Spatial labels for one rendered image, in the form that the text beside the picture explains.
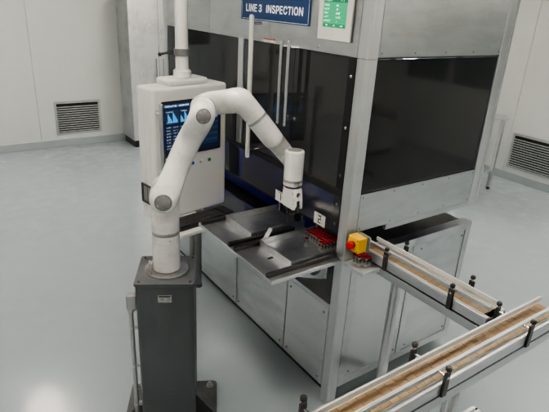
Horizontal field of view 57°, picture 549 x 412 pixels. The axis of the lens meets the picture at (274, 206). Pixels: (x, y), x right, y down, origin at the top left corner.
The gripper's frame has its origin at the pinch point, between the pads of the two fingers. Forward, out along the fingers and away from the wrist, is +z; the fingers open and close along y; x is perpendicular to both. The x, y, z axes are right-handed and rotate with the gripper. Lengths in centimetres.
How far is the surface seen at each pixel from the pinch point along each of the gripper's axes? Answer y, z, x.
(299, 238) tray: 17.4, 22.3, -19.6
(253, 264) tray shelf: 5.3, 22.5, 15.1
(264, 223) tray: 40.9, 22.2, -13.2
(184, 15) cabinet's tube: 94, -80, 8
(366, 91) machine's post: -12, -57, -26
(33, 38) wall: 544, -32, 11
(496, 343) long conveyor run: -91, 18, -26
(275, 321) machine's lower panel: 38, 88, -23
